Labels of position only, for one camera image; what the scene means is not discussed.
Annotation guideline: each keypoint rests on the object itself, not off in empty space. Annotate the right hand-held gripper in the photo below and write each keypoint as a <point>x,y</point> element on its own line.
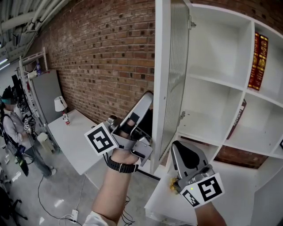
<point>175,159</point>

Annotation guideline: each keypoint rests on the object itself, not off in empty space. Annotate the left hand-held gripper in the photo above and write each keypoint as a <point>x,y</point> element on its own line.
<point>141,106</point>

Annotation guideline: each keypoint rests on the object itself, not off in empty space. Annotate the white glass cabinet door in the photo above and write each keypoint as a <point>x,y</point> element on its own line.
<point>162,66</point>

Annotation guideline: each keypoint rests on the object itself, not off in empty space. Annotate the white cabinet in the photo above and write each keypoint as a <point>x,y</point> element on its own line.
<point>216,55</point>

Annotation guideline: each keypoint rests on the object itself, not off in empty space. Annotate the person's right forearm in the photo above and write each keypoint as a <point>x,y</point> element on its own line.
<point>210,216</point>

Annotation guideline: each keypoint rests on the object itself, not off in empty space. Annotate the person's left forearm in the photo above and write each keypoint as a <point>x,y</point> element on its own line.
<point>110,194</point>

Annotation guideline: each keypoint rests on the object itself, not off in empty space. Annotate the person's left hand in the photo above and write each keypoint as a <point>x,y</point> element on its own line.
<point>123,156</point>

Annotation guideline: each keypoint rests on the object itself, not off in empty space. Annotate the metal door hinge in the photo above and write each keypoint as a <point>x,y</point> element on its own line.
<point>182,115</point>
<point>192,23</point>

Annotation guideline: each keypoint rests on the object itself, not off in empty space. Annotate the dark red book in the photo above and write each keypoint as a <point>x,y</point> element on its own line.
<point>237,120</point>

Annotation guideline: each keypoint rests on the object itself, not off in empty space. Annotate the black wrist watch band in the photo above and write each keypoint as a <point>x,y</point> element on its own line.
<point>123,168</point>

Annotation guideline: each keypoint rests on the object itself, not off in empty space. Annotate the red label bottle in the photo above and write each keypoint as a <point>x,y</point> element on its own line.
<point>66,120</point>

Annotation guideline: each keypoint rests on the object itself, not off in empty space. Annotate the white long table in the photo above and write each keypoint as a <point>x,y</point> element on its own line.
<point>73,141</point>

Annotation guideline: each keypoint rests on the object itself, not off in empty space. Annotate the white shade table lamp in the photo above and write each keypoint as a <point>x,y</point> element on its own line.
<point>60,103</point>

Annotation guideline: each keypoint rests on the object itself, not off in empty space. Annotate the grey standing panel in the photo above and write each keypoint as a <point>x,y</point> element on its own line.
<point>47,95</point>

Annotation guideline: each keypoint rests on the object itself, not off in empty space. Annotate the white cylindrical bin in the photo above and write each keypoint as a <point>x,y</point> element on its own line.
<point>45,143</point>

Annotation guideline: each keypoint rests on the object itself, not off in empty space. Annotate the purple bottle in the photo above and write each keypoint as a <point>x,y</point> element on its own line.
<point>39,68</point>

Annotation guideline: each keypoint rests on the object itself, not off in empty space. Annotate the person's white shirt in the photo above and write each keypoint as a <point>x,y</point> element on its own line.
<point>95,219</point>

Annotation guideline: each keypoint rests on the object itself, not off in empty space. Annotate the small white box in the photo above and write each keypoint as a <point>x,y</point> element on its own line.
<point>32,75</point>

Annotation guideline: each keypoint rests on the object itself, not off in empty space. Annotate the red gold-print book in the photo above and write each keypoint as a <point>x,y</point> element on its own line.
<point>253,61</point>
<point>262,64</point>

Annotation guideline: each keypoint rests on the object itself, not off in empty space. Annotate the white metal rack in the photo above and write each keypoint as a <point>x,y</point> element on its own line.
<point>31,64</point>

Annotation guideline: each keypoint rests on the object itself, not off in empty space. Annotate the bundle of white ceiling pipes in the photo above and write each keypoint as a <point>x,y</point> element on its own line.
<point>39,13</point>

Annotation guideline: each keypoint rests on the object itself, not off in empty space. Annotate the long ceiling light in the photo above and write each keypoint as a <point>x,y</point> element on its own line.
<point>4,64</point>

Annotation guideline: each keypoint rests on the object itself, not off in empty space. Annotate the black office chair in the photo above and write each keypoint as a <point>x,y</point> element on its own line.
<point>8,205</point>

